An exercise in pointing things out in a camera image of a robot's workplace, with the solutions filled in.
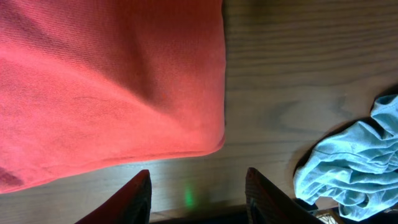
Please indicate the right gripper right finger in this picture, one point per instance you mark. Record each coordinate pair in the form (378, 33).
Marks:
(267, 204)

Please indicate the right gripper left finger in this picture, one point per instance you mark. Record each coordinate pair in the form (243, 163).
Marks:
(129, 205)

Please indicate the light blue grey garment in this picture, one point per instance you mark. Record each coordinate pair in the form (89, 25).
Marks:
(356, 167)

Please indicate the red printed t-shirt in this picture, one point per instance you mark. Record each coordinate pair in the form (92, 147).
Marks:
(91, 84)

